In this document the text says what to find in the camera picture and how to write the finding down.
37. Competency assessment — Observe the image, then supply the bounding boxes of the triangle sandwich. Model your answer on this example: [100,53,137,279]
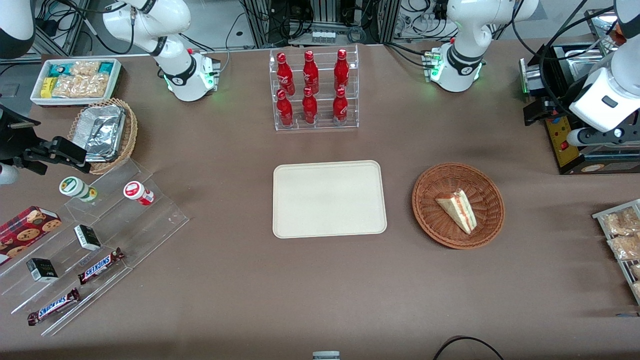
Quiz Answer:
[434,188,478,235]

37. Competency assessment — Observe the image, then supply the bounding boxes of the Snickers chocolate bar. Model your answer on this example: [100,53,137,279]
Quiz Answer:
[27,288,81,326]
[77,247,126,285]

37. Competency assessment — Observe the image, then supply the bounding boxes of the large clear cracker bag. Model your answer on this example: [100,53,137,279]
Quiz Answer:
[52,74,110,99]

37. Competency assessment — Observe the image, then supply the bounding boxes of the black machine with yellow panel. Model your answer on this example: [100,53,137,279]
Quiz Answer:
[519,42,640,176]

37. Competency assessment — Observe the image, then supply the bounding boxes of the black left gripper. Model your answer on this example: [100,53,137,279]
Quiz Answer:
[523,81,584,127]

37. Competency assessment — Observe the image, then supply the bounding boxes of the clear acrylic stepped display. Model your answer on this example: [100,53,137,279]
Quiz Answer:
[0,159,190,337]

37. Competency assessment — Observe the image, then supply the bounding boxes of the round brown wicker basket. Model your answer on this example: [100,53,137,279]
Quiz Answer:
[411,162,505,250]

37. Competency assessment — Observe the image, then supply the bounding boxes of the silver metal tray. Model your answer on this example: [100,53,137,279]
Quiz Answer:
[584,8,621,42]

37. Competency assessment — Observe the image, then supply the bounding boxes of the red cola bottle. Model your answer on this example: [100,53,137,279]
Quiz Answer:
[334,48,350,93]
[276,52,296,97]
[332,87,349,126]
[302,87,319,125]
[276,89,294,127]
[302,50,320,96]

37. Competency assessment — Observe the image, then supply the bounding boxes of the small black box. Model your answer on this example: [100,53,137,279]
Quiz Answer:
[26,258,59,283]
[74,224,102,251]

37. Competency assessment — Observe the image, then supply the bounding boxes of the cream plastic tray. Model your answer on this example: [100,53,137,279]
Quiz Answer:
[272,160,388,239]

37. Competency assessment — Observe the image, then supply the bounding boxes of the small clear cracker bag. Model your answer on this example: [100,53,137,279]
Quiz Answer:
[70,60,101,77]

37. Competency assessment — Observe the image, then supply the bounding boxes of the tray of packaged crackers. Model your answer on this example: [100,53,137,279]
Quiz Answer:
[592,199,640,306]

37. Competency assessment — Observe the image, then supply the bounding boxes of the clear acrylic bottle rack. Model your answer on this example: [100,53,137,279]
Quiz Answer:
[269,44,360,132]

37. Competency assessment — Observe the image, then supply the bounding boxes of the black cable loop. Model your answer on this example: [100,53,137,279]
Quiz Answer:
[432,336,506,360]

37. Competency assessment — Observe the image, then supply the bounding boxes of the red lid yogurt cup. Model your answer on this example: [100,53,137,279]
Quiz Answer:
[123,181,155,206]

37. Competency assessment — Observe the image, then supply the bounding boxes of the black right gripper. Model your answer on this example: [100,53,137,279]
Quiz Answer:
[0,104,92,176]

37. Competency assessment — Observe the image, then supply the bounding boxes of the green lid yogurt cup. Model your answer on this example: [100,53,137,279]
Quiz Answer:
[59,176,99,203]

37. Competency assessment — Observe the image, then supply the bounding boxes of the tan wicker basket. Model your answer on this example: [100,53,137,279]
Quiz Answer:
[67,97,139,175]

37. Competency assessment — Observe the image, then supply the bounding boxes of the white rectangular snack bin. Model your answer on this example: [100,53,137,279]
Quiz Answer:
[30,58,123,108]

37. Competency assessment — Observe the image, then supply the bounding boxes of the silver foil container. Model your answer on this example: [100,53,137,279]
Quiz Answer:
[75,105,126,162]

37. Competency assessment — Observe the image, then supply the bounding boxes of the aluminium frame rack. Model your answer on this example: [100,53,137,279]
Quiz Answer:
[239,0,402,49]

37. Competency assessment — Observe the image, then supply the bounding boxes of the left wrist camera mount bar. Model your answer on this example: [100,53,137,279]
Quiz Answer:
[567,127,640,147]

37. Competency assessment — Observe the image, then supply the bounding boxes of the red cookie box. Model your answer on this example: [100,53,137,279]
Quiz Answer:
[0,205,63,267]

